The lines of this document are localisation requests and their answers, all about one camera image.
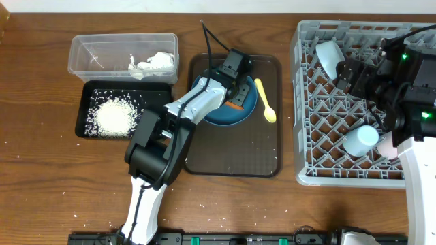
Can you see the clear plastic bin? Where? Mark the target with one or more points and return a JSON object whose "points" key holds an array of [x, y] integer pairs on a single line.
{"points": [[107, 56]]}

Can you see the pink plastic cup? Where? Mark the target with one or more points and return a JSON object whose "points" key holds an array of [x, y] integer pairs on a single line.
{"points": [[385, 146]]}

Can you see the black rectangular tray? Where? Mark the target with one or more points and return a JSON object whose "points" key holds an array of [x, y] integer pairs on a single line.
{"points": [[157, 94]]}

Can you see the light blue bowl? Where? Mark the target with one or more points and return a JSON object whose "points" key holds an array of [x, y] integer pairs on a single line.
{"points": [[329, 55]]}

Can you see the grey dishwasher rack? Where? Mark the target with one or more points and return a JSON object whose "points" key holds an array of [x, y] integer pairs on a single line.
{"points": [[324, 114]]}

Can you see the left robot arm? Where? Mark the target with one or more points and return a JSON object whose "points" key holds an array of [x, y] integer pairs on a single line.
{"points": [[157, 151]]}

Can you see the brown serving tray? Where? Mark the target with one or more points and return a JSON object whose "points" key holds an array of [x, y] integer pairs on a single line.
{"points": [[251, 148]]}

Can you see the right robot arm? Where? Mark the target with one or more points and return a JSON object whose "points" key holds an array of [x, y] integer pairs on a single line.
{"points": [[403, 86]]}

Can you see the orange carrot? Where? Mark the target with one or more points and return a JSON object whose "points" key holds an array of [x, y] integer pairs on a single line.
{"points": [[234, 106]]}

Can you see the white rice pile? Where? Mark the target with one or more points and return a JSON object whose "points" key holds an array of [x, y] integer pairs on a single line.
{"points": [[113, 113]]}

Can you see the white tissue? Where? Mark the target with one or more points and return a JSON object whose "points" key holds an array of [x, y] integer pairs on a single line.
{"points": [[156, 65]]}

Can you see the light blue plastic cup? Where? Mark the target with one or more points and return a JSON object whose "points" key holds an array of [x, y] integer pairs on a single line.
{"points": [[360, 140]]}

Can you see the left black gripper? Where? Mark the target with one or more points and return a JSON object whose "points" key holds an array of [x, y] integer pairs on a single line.
{"points": [[242, 94]]}

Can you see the dark blue plate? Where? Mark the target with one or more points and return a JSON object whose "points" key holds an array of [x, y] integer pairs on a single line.
{"points": [[209, 104]]}

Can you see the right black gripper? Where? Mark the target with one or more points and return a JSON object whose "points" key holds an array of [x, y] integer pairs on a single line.
{"points": [[351, 73]]}

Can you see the yellow plastic spoon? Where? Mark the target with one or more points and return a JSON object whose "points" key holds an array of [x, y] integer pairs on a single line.
{"points": [[269, 113]]}

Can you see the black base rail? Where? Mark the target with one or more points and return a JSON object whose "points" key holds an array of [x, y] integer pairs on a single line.
{"points": [[198, 239]]}

